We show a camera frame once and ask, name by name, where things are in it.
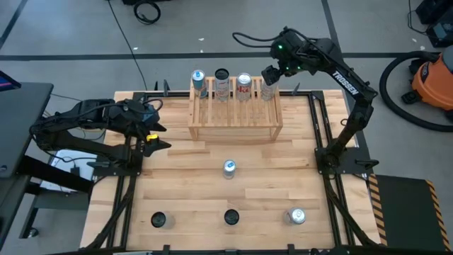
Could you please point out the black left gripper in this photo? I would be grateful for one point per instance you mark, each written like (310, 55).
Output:
(134, 117)

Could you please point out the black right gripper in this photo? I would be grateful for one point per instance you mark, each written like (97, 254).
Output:
(297, 56)

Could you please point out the Celsius Tropical Vibe can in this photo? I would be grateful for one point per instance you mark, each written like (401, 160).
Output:
(269, 93)

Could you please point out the silver Diet Coke can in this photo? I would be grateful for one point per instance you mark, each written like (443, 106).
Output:
(244, 88)
(295, 215)

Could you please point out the silver Celsius can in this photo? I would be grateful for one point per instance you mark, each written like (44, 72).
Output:
(222, 88)
(158, 219)

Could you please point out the blue silver Red Bull can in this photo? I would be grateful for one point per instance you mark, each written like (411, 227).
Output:
(199, 85)
(229, 168)

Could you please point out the Celsius Peach Vibe can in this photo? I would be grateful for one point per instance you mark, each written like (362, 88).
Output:
(231, 216)

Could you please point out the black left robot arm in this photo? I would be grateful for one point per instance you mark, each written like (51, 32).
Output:
(78, 113)

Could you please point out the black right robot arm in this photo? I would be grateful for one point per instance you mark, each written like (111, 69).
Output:
(354, 124)

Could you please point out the wooden slatted shelf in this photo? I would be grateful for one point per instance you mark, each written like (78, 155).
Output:
(277, 113)

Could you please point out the white flat box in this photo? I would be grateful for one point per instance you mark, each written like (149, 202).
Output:
(85, 166)

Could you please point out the orange shop vacuum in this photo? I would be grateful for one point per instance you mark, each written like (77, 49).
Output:
(382, 85)
(433, 85)

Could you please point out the dark grey desk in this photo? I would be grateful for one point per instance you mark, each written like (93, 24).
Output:
(21, 124)

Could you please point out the laptop with lit screen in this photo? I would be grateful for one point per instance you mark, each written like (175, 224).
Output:
(7, 83)

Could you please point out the black box with screen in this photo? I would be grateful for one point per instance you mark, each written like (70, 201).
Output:
(442, 33)

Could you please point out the black equipment case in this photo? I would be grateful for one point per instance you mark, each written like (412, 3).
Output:
(439, 8)

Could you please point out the black hazard-striped floor mat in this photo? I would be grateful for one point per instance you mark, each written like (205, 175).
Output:
(407, 212)

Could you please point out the black frame clamp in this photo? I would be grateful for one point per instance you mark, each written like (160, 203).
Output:
(291, 249)
(165, 249)
(296, 88)
(165, 87)

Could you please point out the black aluminium table frame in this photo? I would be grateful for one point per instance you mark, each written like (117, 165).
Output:
(317, 95)

